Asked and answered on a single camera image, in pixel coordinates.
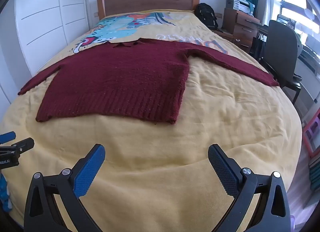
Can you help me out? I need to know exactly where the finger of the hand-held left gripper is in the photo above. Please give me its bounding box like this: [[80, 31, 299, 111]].
[[0, 132, 17, 144], [10, 138, 35, 154]]

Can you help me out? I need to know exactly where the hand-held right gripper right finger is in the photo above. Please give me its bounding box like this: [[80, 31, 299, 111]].
[[208, 144, 292, 232]]

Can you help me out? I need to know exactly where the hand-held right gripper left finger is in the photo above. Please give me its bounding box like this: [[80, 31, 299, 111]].
[[24, 143, 106, 232]]

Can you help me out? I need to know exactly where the dark red knitted sweater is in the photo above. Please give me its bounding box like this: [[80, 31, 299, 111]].
[[18, 38, 280, 124]]

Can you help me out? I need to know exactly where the person's left hand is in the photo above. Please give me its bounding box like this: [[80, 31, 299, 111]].
[[0, 172, 12, 211]]

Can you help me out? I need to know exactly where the yellow printed blanket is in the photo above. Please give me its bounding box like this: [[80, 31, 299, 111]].
[[0, 10, 304, 232]]

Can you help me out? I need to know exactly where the stack of books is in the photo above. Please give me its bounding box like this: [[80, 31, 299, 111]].
[[309, 156, 320, 193]]

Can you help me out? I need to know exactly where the pink rack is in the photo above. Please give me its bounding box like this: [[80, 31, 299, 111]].
[[302, 109, 320, 158]]

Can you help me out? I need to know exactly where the white wardrobe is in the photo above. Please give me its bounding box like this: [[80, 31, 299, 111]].
[[0, 0, 91, 112]]

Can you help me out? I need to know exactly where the black bag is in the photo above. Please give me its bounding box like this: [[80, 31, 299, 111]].
[[250, 30, 268, 58]]

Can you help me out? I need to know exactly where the grey office chair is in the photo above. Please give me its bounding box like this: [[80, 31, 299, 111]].
[[260, 20, 304, 105]]

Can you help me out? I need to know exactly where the wooden drawer chest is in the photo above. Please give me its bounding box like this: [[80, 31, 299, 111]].
[[222, 8, 262, 53]]

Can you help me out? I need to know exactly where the black backpack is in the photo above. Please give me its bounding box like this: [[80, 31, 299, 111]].
[[194, 3, 218, 29]]

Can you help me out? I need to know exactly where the grey printer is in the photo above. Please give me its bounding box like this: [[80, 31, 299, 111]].
[[226, 0, 256, 17]]

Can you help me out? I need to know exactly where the wooden headboard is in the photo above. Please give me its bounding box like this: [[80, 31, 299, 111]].
[[97, 0, 200, 20]]

